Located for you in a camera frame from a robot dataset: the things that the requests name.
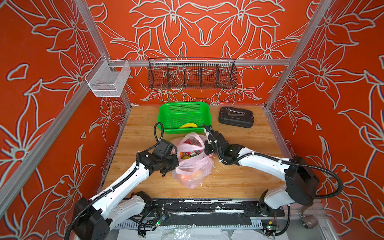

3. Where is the pink plastic bag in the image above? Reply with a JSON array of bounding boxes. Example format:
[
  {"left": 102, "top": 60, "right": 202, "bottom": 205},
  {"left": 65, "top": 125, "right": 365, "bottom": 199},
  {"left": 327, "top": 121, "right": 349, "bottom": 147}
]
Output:
[{"left": 171, "top": 132, "right": 214, "bottom": 189}]

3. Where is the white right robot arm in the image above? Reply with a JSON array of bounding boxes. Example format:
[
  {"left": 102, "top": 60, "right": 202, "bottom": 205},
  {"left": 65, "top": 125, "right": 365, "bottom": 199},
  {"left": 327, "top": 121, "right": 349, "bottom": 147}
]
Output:
[{"left": 203, "top": 125, "right": 320, "bottom": 210}]

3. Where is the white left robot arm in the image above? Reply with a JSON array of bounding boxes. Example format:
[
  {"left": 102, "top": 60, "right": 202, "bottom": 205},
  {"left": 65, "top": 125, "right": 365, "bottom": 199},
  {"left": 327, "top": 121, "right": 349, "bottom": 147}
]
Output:
[{"left": 64, "top": 151, "right": 179, "bottom": 240}]

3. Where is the yellow banana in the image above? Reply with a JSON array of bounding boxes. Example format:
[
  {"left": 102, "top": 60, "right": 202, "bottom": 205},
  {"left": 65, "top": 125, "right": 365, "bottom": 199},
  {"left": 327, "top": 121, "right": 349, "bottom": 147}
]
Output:
[{"left": 180, "top": 123, "right": 198, "bottom": 129}]

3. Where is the black plastic tool case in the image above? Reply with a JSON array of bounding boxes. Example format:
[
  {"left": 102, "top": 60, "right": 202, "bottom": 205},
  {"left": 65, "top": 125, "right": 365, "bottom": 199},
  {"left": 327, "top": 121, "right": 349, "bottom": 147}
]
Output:
[{"left": 218, "top": 107, "right": 254, "bottom": 128}]

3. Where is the green plastic basket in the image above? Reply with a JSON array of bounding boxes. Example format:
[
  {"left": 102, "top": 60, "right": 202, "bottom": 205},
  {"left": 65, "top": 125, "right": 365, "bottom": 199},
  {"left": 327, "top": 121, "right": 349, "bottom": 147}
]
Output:
[{"left": 158, "top": 102, "right": 212, "bottom": 135}]

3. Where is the clear plastic wrap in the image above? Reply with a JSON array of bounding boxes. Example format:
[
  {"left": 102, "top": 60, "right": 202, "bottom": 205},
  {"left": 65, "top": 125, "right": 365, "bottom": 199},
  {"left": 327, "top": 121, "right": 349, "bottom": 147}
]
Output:
[{"left": 160, "top": 227, "right": 203, "bottom": 240}]

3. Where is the metal pipe fitting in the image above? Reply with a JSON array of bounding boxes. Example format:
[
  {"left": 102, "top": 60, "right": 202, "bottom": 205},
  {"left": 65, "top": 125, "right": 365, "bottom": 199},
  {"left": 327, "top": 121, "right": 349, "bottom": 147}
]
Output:
[{"left": 299, "top": 212, "right": 319, "bottom": 229}]

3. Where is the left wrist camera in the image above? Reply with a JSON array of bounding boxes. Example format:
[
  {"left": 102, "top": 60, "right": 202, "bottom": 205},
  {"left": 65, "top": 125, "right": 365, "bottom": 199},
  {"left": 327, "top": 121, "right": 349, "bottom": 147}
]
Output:
[{"left": 153, "top": 140, "right": 178, "bottom": 159}]

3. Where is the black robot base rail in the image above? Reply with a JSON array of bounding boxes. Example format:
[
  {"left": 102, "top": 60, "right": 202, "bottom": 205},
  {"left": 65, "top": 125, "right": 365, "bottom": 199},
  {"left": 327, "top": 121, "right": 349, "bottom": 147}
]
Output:
[{"left": 116, "top": 197, "right": 286, "bottom": 232}]

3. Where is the black wire wall basket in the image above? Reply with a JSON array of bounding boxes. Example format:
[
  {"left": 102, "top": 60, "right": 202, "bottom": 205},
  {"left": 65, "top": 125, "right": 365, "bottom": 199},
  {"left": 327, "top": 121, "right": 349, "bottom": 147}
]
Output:
[{"left": 148, "top": 57, "right": 238, "bottom": 90}]

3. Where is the white wire wall basket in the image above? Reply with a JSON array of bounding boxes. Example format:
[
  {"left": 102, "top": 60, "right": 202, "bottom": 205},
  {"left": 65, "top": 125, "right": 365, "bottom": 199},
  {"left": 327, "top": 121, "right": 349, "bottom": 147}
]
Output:
[{"left": 85, "top": 55, "right": 131, "bottom": 97}]

